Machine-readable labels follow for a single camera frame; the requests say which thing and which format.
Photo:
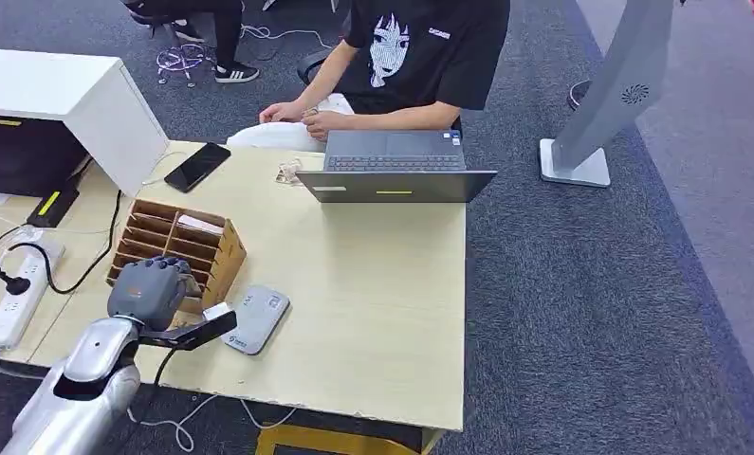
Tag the person's left hand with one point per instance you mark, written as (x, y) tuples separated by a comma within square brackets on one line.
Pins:
[(323, 123)]

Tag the person's right hand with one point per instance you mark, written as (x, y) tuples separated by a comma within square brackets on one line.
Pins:
[(282, 113)]

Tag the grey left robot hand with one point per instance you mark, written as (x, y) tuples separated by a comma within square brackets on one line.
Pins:
[(147, 292)]

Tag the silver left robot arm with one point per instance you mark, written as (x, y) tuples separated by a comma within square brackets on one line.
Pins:
[(87, 383)]

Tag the black office chair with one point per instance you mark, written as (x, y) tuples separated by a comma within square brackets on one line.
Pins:
[(310, 66)]

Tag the small gold card packet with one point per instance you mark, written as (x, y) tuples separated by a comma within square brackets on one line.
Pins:
[(287, 172)]

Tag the wooden card box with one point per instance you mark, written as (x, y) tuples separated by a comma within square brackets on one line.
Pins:
[(222, 254)]

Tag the white pink card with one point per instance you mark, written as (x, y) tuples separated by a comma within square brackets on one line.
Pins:
[(199, 223)]

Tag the person in black trousers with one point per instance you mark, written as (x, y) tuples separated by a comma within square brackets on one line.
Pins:
[(226, 38)]

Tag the grey laptop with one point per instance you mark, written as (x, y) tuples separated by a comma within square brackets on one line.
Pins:
[(395, 186)]

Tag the black smartphone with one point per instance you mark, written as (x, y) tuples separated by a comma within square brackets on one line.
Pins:
[(197, 167)]

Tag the chrome base stool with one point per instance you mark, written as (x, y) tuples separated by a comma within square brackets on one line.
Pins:
[(183, 60)]

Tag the flat black device yellow strip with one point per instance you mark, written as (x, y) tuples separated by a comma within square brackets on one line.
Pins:
[(52, 206)]

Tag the person in black shirt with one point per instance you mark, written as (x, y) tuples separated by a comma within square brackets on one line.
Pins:
[(439, 63)]

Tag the white power strip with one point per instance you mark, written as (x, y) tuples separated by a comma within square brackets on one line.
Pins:
[(15, 308)]

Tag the black plug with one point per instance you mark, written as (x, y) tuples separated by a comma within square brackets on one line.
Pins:
[(13, 284)]

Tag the white cabinet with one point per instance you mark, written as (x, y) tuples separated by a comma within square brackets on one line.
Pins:
[(106, 119)]

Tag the black box with yellow label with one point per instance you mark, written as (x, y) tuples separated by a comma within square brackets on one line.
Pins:
[(21, 157)]

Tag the black round base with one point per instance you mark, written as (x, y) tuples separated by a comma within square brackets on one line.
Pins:
[(576, 94)]

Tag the grey stand with white base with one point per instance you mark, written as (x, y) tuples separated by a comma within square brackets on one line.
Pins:
[(618, 94)]

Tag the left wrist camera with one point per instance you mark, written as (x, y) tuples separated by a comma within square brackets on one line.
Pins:
[(194, 329)]

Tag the yellow wooden frame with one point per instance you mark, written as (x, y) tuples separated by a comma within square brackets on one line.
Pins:
[(326, 439)]

